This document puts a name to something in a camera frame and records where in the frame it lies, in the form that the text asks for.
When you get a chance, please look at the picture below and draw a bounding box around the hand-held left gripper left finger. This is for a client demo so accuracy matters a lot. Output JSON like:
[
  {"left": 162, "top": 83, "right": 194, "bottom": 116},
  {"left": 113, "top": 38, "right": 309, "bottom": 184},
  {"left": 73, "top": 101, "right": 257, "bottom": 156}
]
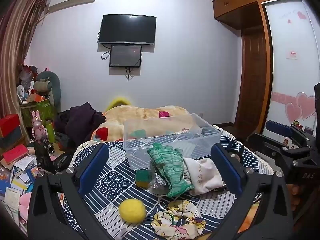
[{"left": 27, "top": 144, "right": 118, "bottom": 240}]

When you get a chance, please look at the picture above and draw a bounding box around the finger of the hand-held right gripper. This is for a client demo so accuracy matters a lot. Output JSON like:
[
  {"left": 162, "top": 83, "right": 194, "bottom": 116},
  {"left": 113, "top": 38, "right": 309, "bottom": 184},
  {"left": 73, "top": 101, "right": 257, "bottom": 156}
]
[
  {"left": 246, "top": 133, "right": 313, "bottom": 167},
  {"left": 265, "top": 120, "right": 315, "bottom": 147}
]

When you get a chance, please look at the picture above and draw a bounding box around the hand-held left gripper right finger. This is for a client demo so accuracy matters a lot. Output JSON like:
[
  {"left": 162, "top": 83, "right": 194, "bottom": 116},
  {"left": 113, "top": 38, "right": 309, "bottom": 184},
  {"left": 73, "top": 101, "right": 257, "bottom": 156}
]
[{"left": 207, "top": 143, "right": 294, "bottom": 240}]

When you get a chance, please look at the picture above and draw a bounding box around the cream cloth pouch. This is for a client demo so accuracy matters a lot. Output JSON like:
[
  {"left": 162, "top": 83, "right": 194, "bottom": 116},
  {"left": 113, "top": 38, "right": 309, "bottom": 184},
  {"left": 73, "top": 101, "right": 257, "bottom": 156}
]
[{"left": 184, "top": 157, "right": 227, "bottom": 196}]

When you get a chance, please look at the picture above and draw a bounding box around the green yellow sponge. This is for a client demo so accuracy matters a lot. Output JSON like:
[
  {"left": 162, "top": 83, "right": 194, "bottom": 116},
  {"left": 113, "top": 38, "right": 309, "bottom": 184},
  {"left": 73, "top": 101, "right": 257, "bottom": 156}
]
[{"left": 135, "top": 170, "right": 153, "bottom": 188}]

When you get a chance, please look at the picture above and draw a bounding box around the green knit glove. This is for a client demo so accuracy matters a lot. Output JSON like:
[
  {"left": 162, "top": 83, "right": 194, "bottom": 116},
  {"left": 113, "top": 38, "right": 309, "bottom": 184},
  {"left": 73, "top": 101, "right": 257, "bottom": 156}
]
[{"left": 147, "top": 142, "right": 194, "bottom": 198}]

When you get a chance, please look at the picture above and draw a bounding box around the yellow felt ball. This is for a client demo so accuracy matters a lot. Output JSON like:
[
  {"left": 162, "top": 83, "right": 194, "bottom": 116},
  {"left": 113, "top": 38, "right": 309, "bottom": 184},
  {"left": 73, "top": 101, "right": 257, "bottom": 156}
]
[{"left": 118, "top": 199, "right": 147, "bottom": 223}]

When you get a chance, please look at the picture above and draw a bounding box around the clear plastic box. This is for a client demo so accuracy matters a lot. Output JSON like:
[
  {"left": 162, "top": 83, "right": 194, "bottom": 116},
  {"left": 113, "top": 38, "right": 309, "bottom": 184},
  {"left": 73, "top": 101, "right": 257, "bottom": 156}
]
[{"left": 123, "top": 113, "right": 222, "bottom": 171}]

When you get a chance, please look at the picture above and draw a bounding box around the silver scouring pad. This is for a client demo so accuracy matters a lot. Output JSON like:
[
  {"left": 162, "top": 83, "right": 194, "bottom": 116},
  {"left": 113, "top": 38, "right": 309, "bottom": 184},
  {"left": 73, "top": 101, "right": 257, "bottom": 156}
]
[{"left": 149, "top": 166, "right": 168, "bottom": 195}]

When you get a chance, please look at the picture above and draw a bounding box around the floral fabric scrunchie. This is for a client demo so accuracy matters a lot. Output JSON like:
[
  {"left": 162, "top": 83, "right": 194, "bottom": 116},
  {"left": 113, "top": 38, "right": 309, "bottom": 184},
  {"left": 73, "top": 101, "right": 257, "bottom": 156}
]
[{"left": 151, "top": 200, "right": 206, "bottom": 240}]

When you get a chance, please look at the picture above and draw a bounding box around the black plastic bag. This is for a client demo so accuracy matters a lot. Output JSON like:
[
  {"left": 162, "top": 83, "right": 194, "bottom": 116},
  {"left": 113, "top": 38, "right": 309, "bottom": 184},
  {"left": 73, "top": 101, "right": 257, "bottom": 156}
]
[{"left": 34, "top": 140, "right": 73, "bottom": 175}]

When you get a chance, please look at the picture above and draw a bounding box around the dark clothes pile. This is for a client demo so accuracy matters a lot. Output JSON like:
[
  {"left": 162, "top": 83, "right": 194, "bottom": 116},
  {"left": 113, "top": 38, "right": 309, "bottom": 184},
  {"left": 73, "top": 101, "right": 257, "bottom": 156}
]
[{"left": 54, "top": 102, "right": 105, "bottom": 145}]

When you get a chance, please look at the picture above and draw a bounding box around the brown wooden door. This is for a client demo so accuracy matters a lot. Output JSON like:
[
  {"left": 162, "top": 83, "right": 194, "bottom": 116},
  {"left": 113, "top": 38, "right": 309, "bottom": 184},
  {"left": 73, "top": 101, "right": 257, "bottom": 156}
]
[{"left": 235, "top": 27, "right": 272, "bottom": 130}]

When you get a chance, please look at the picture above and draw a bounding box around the green bottle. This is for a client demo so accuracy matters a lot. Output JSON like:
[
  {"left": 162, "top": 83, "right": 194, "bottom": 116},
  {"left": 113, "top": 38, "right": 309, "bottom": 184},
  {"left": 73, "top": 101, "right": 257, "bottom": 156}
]
[{"left": 45, "top": 120, "right": 57, "bottom": 143}]

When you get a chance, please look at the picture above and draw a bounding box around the white heart wardrobe door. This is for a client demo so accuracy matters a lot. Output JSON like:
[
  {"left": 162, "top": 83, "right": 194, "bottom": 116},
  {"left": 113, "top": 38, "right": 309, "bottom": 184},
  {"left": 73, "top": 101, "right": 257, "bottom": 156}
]
[{"left": 261, "top": 0, "right": 320, "bottom": 140}]

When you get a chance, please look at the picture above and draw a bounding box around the pink rabbit figure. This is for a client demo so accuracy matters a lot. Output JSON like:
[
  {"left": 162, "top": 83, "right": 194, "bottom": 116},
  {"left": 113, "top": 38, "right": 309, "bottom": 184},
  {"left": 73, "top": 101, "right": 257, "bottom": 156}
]
[{"left": 31, "top": 110, "right": 48, "bottom": 140}]

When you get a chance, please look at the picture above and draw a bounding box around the yellow plush hat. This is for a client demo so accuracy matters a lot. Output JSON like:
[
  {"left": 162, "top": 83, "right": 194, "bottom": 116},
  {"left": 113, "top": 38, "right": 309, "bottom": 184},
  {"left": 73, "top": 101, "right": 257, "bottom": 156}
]
[{"left": 105, "top": 96, "right": 133, "bottom": 112}]

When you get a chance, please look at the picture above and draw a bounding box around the pile of papers and books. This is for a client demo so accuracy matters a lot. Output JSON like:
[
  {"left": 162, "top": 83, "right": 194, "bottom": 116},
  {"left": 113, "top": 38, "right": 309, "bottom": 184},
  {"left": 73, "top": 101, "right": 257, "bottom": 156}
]
[{"left": 0, "top": 155, "right": 40, "bottom": 205}]

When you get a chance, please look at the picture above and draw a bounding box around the red book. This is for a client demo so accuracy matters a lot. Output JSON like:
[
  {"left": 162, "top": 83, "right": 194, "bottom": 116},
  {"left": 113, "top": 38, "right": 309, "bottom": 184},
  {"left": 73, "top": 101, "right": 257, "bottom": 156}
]
[{"left": 2, "top": 145, "right": 29, "bottom": 165}]

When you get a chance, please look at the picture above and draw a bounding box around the green paper bag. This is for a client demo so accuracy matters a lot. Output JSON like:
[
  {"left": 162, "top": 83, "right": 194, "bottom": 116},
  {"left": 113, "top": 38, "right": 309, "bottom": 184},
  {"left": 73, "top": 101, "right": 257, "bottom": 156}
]
[{"left": 20, "top": 99, "right": 57, "bottom": 130}]

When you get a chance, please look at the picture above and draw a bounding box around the pink plush toy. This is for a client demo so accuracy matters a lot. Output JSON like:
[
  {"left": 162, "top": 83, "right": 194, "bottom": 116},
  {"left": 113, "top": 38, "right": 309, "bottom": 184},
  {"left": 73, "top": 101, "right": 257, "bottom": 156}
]
[{"left": 19, "top": 192, "right": 33, "bottom": 228}]

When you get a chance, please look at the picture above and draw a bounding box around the green plush toy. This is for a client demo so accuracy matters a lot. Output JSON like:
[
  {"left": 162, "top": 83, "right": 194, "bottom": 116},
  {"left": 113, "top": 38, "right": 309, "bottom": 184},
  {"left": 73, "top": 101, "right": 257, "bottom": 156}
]
[{"left": 34, "top": 70, "right": 62, "bottom": 108}]

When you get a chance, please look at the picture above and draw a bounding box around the red box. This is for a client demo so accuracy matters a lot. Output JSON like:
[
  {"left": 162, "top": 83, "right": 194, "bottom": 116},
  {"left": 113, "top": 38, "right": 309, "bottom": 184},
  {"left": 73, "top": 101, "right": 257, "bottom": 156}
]
[{"left": 0, "top": 114, "right": 20, "bottom": 138}]

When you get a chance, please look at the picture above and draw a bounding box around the small white fan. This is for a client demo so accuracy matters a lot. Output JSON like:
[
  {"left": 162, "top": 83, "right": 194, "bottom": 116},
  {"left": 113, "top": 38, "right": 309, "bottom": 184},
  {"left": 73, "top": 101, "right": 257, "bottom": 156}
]
[{"left": 17, "top": 85, "right": 28, "bottom": 103}]

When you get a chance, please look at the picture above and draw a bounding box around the wooden overhead cabinet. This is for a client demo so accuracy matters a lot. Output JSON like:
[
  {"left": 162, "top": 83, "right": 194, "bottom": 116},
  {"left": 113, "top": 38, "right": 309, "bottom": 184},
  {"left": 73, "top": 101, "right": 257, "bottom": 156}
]
[{"left": 212, "top": 0, "right": 304, "bottom": 30}]

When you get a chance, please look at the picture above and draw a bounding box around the striped curtain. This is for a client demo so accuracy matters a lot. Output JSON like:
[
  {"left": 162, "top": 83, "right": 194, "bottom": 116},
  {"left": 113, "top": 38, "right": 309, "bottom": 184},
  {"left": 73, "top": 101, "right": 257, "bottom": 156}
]
[{"left": 0, "top": 0, "right": 48, "bottom": 120}]

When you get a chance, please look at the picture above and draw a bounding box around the black camera lens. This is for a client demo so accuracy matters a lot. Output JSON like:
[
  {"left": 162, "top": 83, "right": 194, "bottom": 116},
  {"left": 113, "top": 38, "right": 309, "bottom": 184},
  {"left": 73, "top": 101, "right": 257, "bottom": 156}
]
[{"left": 37, "top": 136, "right": 56, "bottom": 154}]

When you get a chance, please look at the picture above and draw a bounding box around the small black wall monitor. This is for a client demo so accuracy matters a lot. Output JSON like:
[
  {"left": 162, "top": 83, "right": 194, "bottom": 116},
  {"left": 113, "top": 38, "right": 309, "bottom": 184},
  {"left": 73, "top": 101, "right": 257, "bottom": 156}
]
[{"left": 109, "top": 45, "right": 142, "bottom": 68}]

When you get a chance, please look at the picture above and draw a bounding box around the wall television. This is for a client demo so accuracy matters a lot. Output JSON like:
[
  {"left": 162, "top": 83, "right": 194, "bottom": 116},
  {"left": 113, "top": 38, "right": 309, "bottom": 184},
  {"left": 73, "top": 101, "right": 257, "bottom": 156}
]
[{"left": 97, "top": 14, "right": 157, "bottom": 45}]

